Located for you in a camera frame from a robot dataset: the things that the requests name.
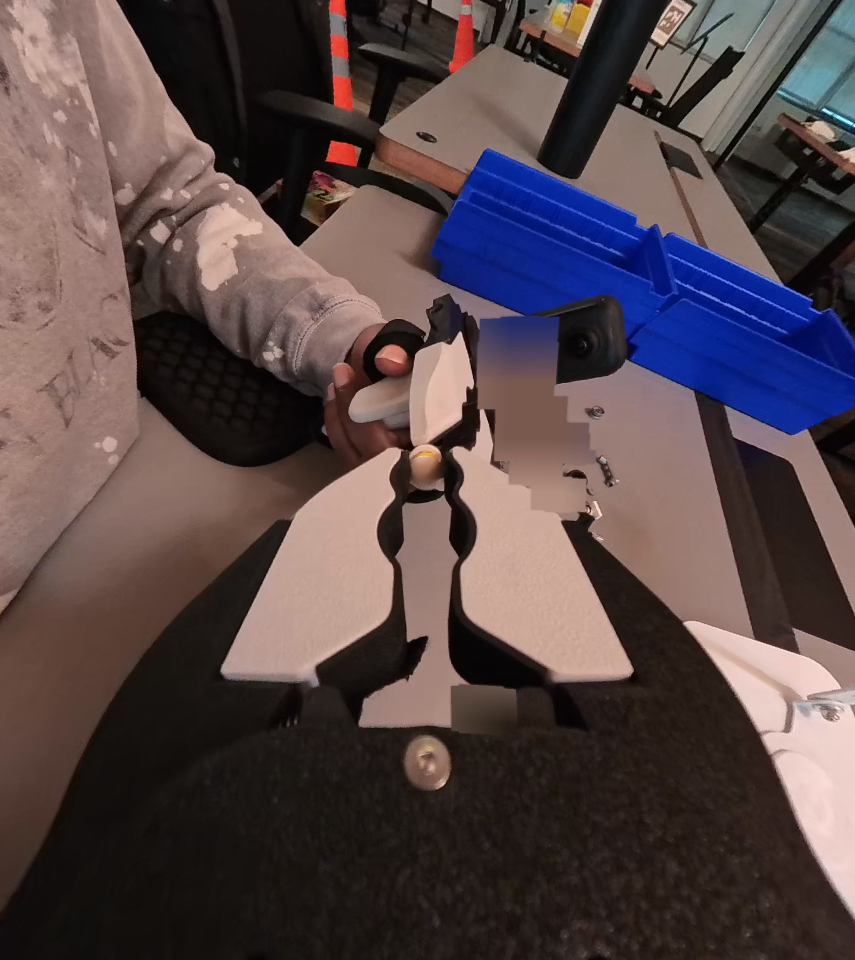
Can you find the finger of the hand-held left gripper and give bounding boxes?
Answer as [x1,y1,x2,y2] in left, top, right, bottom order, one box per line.
[407,320,481,451]

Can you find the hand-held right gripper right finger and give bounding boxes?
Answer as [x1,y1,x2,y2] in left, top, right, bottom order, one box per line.
[450,458,636,687]

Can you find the person's left forearm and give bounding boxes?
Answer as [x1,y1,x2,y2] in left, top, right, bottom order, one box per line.
[105,135,387,399]

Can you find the black water bottle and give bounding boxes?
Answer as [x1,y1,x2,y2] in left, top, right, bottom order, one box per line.
[536,0,672,178]

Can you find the white wire screen stand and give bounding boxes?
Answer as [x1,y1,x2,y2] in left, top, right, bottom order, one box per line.
[683,618,855,960]

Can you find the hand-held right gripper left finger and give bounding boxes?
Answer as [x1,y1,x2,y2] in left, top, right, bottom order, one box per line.
[222,450,406,687]

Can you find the black textured oval pad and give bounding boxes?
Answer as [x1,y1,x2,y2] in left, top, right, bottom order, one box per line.
[132,311,342,468]

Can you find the orange traffic cone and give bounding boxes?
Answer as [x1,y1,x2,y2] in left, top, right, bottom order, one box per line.
[446,0,483,76]
[320,0,364,169]

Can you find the person's left hand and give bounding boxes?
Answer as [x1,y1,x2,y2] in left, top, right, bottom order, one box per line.
[320,320,421,469]

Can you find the pile of lego pieces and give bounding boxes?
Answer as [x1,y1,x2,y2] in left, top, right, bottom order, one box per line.
[575,447,619,529]

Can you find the black office chair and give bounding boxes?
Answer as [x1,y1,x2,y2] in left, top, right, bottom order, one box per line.
[255,42,456,234]

